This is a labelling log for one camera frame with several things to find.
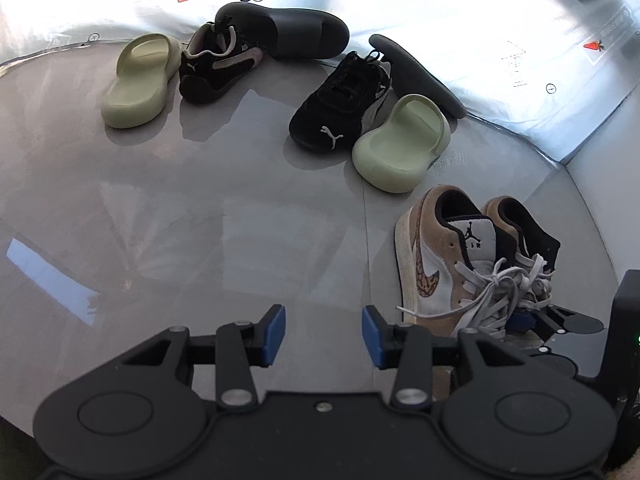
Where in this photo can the green slide sandal near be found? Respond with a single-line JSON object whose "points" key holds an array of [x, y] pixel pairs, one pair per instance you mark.
{"points": [[396, 156]]}

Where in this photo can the black puma sneaker near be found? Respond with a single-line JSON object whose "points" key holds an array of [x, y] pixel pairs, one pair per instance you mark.
{"points": [[345, 106]]}

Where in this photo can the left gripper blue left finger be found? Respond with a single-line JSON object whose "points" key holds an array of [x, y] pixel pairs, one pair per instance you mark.
{"points": [[241, 346]]}

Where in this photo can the black puma sneaker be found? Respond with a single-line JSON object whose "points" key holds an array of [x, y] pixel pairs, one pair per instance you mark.
{"points": [[217, 57], [345, 106]]}

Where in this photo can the black slide sandal tilted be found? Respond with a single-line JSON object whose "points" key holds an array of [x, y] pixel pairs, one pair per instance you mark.
{"points": [[409, 76]]}

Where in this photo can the tan white sneaker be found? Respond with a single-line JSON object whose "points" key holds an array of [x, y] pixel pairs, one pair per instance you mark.
{"points": [[457, 269], [536, 250]]}

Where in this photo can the black slide sandal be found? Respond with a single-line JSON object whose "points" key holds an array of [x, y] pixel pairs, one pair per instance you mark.
{"points": [[289, 33], [409, 76]]}

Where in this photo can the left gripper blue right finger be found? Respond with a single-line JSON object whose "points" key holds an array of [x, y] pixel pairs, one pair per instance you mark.
{"points": [[406, 348]]}

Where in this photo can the green slide sandal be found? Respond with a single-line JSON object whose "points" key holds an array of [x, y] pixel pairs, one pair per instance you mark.
{"points": [[396, 156], [139, 92]]}

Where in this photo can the white printed bed sheet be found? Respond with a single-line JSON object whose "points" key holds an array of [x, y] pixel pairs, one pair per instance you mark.
{"points": [[549, 70]]}

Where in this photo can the green slide sandal far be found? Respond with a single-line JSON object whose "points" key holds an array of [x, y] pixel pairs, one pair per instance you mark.
{"points": [[139, 92]]}

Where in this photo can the black puma sneaker far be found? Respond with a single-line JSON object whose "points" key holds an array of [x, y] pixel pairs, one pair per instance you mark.
{"points": [[217, 57]]}

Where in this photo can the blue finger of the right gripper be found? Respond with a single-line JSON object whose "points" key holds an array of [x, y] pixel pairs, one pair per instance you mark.
{"points": [[521, 322]]}

